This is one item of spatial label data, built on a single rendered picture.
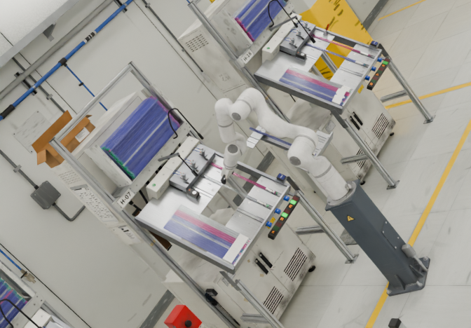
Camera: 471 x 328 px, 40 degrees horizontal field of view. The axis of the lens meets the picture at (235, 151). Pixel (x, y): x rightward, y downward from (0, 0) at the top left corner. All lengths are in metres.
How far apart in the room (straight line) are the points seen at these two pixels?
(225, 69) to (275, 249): 1.42
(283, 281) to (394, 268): 0.89
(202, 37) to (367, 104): 1.42
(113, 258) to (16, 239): 0.83
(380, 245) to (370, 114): 1.73
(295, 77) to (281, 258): 1.31
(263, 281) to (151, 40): 2.75
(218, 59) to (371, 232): 1.91
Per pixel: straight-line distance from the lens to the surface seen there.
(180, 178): 4.09
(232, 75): 4.89
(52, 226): 5.36
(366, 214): 3.63
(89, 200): 4.23
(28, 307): 3.73
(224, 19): 4.73
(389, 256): 3.79
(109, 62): 5.84
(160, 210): 4.03
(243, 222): 3.94
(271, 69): 4.80
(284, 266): 4.41
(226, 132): 3.62
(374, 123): 5.25
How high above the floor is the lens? 2.35
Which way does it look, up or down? 18 degrees down
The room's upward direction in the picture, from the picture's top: 41 degrees counter-clockwise
